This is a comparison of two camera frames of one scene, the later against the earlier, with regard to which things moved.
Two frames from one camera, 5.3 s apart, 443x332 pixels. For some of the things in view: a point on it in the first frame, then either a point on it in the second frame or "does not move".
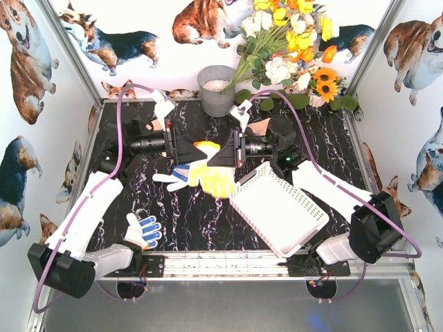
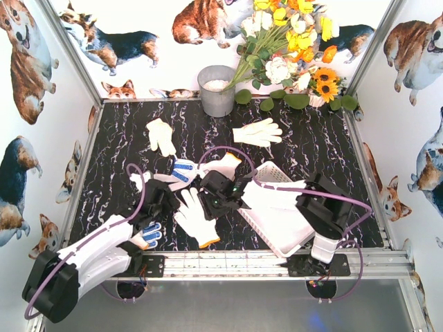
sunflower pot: x=324 y=84 does not move
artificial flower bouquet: x=284 y=41 does not move
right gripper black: x=237 y=149 to x=210 y=187
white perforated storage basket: x=285 y=216 does not move
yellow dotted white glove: x=219 y=182 to x=203 y=230
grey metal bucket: x=212 y=80 does not move
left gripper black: x=169 y=144 to x=160 y=199
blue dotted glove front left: x=145 y=232 does not move
